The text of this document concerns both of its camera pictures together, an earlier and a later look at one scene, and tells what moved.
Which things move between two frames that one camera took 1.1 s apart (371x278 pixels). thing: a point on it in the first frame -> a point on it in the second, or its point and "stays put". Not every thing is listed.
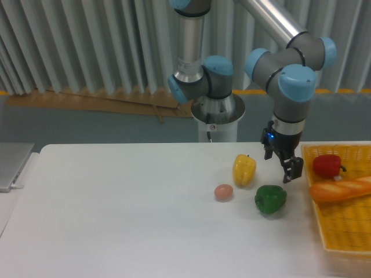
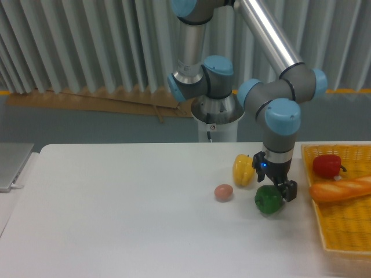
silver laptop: x=13 y=157 stays put
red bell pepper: x=327 y=165 stays put
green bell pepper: x=271 y=198 stays put
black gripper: x=286 y=144 -> x=277 y=171
